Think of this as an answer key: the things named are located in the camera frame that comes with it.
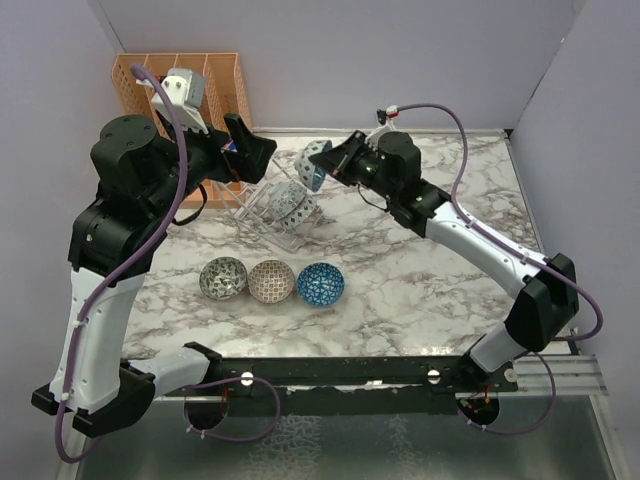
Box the white wire dish rack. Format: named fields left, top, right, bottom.
left=214, top=152, right=324, bottom=253

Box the orange plastic file organizer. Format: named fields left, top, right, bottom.
left=111, top=51, right=254, bottom=210

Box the brown checker patterned bowl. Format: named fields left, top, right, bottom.
left=248, top=260, right=295, bottom=304

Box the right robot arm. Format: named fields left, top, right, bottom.
left=308, top=131, right=579, bottom=391

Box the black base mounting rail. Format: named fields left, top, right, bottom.
left=159, top=349, right=521, bottom=416

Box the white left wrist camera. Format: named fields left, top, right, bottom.
left=159, top=67, right=209, bottom=134

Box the white diamond patterned bowl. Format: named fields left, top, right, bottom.
left=279, top=195, right=317, bottom=231

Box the black leaf patterned bowl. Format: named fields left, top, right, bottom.
left=199, top=257, right=248, bottom=300

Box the white petal patterned bowl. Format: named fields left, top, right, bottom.
left=268, top=181, right=306, bottom=220

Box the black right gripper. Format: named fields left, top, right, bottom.
left=309, top=132, right=396, bottom=203

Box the blue triangle patterned bowl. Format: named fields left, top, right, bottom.
left=296, top=262, right=345, bottom=307

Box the aluminium side rail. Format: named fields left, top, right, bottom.
left=513, top=355, right=608, bottom=396

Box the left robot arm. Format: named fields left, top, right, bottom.
left=31, top=114, right=277, bottom=438

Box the blue floral patterned bowl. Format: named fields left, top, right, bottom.
left=294, top=140, right=333, bottom=192

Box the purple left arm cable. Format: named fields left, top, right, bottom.
left=53, top=63, right=281, bottom=464

